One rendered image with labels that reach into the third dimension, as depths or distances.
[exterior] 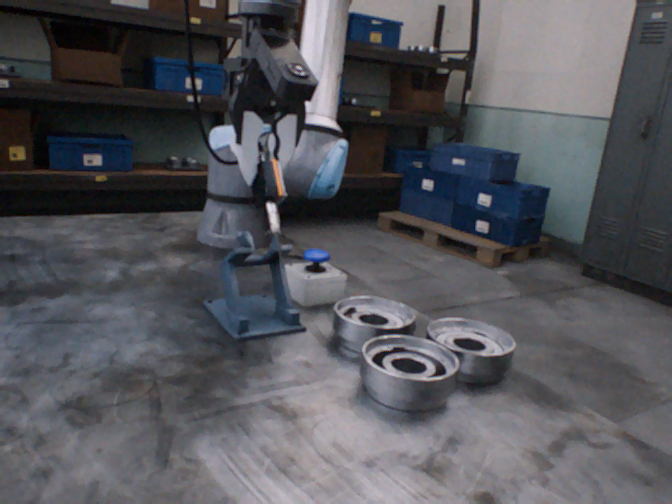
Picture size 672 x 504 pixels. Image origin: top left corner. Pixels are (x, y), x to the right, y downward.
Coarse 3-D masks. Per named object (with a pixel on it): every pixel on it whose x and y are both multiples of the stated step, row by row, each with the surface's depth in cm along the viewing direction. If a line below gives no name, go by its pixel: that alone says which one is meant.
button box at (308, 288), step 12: (300, 264) 88; (324, 264) 89; (288, 276) 86; (300, 276) 83; (312, 276) 82; (324, 276) 83; (336, 276) 84; (300, 288) 83; (312, 288) 82; (324, 288) 83; (336, 288) 84; (300, 300) 83; (312, 300) 83; (324, 300) 84; (336, 300) 85
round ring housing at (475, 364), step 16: (448, 320) 72; (464, 320) 73; (432, 336) 66; (448, 336) 70; (464, 336) 70; (496, 336) 71; (464, 352) 63; (480, 352) 66; (512, 352) 65; (464, 368) 64; (480, 368) 63; (496, 368) 64
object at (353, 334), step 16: (336, 304) 74; (352, 304) 77; (368, 304) 78; (384, 304) 77; (400, 304) 76; (336, 320) 71; (352, 320) 69; (368, 320) 75; (384, 320) 74; (336, 336) 73; (352, 336) 69; (368, 336) 68
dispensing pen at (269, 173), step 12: (264, 156) 71; (264, 168) 69; (264, 180) 68; (276, 180) 69; (252, 192) 71; (264, 192) 68; (276, 192) 68; (264, 204) 70; (276, 216) 69; (276, 228) 69; (276, 240) 68
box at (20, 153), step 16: (0, 112) 332; (16, 112) 337; (32, 112) 369; (0, 128) 336; (16, 128) 341; (32, 128) 354; (0, 144) 339; (16, 144) 344; (0, 160) 341; (16, 160) 346; (32, 160) 352
